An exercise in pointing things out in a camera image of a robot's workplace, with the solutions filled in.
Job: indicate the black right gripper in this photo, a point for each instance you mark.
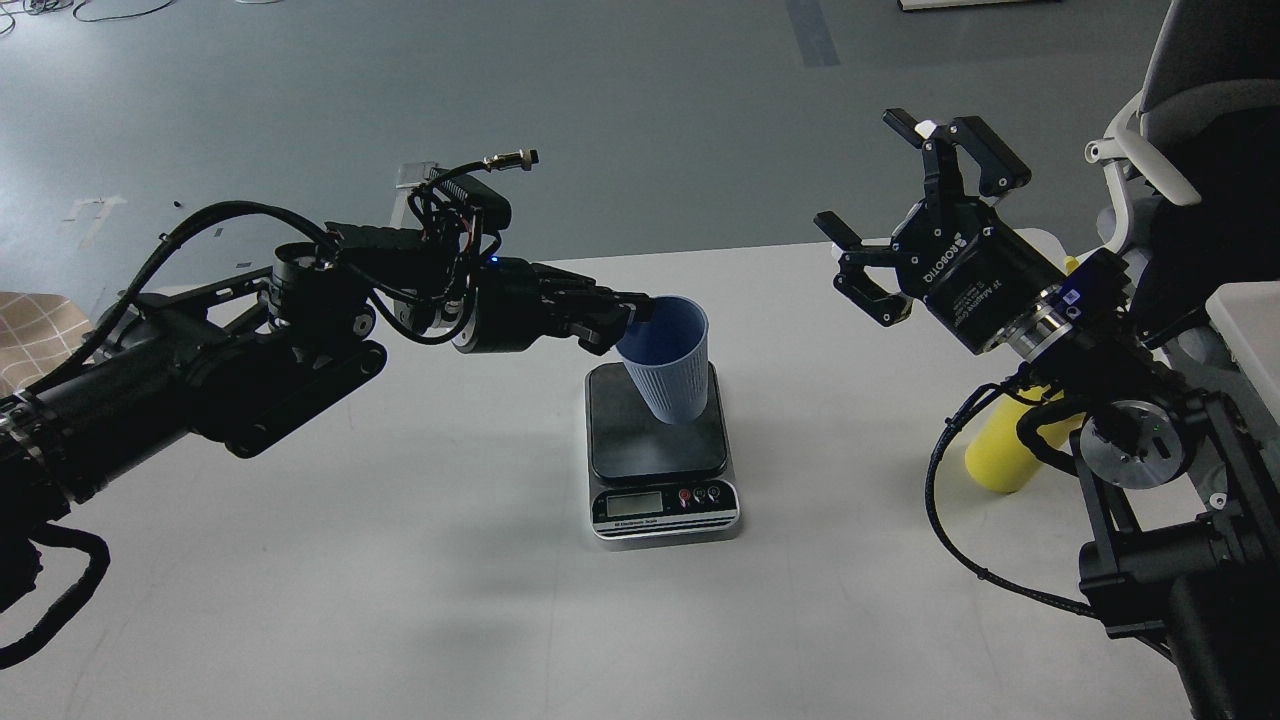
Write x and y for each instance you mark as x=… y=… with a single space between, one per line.
x=975 y=280

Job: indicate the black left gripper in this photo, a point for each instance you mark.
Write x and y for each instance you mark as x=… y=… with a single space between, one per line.
x=517 y=302

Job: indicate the blue ribbed cup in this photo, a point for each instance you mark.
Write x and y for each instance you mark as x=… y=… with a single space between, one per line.
x=667 y=359

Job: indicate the yellow squeeze bottle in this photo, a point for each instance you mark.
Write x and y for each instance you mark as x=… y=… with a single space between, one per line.
x=996 y=459

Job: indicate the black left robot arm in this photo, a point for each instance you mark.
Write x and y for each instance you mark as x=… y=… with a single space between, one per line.
x=245 y=361

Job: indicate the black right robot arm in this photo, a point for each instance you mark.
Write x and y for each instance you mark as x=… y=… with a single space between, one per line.
x=1183 y=510

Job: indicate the digital kitchen scale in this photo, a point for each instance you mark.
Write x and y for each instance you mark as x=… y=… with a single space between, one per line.
x=651 y=483

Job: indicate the grey office chair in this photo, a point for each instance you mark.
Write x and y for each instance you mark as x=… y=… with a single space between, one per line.
x=1191 y=164

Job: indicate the beige checkered cloth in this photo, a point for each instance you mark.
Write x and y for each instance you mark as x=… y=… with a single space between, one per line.
x=38 y=332

